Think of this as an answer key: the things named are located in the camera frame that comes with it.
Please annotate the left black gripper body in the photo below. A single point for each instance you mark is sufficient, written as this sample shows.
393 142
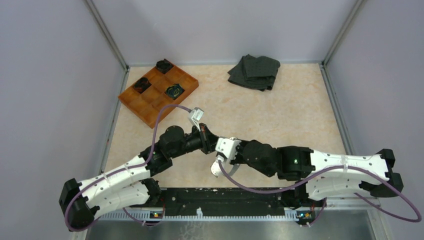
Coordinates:
205 145

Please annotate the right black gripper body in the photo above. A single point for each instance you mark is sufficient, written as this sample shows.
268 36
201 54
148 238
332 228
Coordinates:
239 158

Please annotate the metal key holder plate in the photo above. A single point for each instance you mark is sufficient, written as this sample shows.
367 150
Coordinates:
229 168

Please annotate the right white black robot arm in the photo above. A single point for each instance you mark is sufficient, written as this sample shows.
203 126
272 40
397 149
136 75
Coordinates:
327 174

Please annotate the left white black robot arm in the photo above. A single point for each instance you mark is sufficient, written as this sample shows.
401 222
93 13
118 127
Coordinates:
83 202

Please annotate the black green coiled object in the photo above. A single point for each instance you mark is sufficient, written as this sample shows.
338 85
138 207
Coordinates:
174 91

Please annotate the orange compartment tray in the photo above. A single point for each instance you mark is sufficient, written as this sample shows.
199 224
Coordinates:
147 105

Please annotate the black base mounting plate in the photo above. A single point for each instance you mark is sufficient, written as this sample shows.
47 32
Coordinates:
227 202

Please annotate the dark grey folded cloth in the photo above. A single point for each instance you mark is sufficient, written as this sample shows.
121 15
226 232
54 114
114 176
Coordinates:
255 73

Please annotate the black object back compartment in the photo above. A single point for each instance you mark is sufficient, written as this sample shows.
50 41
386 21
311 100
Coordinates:
163 66

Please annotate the black object compartment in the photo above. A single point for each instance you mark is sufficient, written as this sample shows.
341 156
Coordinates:
141 85
163 66

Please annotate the black object left compartment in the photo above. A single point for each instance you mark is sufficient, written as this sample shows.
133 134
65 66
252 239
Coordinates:
141 85

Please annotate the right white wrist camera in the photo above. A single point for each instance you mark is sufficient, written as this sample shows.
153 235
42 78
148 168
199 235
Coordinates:
226 149

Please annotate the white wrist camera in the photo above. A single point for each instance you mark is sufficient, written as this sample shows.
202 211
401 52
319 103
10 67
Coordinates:
195 116
226 149

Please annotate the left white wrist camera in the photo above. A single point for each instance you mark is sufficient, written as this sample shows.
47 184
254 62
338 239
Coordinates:
195 116

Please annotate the white cable duct rail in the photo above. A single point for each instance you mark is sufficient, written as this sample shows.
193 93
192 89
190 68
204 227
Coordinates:
147 216

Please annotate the left aluminium frame post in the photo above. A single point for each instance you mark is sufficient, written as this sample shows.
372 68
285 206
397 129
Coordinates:
92 8

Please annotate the aluminium frame post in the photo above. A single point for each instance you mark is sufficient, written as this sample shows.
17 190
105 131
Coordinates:
92 8
347 24

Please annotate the right aluminium frame post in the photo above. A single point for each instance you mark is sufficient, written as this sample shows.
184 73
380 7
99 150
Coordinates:
347 24

